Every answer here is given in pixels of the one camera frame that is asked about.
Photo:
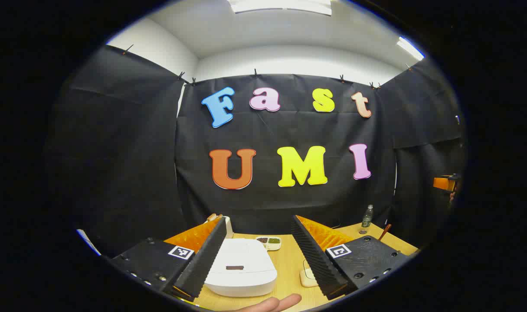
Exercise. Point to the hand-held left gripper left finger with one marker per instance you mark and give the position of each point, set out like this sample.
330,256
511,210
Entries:
202,260

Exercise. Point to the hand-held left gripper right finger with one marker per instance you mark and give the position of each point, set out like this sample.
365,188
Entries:
315,260

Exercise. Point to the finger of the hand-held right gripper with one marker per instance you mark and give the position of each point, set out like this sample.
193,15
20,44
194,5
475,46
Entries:
443,183

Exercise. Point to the white rice cooker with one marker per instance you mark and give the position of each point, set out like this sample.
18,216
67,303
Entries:
246,255

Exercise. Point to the white divided sauce dish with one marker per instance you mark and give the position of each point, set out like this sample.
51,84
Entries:
268,242

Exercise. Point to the clear water bottle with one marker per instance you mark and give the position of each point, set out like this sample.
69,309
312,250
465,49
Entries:
366,221

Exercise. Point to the white side table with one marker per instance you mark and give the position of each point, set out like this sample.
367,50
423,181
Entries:
87,242

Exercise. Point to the black backdrop cloth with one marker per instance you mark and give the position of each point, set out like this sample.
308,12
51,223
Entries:
289,125

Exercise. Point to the small ceiling light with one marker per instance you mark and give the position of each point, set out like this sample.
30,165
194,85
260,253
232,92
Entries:
410,48

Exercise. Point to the long ceiling light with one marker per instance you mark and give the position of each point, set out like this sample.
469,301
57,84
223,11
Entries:
280,5

